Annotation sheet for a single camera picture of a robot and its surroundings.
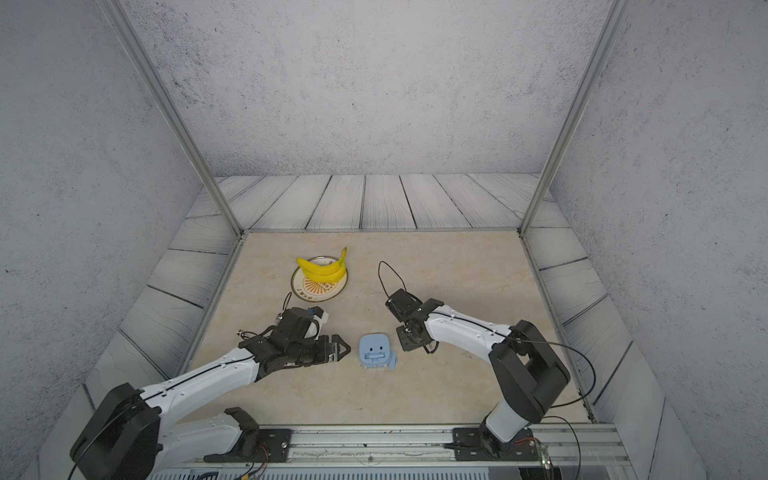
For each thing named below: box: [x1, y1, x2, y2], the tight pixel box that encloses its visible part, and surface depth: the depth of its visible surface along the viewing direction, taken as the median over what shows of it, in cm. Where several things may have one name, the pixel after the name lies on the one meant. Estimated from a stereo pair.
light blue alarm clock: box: [359, 334, 398, 371], surface depth 87 cm
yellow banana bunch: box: [296, 247, 347, 284], surface depth 106 cm
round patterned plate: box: [291, 255, 349, 303], surface depth 106 cm
